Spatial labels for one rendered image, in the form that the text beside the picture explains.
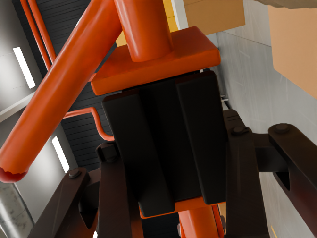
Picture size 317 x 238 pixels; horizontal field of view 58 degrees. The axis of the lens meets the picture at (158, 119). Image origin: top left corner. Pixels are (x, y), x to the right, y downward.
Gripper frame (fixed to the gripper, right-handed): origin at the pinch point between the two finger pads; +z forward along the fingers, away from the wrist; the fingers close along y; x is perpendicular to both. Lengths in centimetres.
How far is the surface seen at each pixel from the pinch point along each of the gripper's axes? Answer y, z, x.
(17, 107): -489, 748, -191
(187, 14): 11, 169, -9
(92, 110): -294, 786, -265
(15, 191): -372, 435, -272
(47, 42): -326, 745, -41
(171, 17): 4, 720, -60
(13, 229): -392, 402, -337
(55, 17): -392, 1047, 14
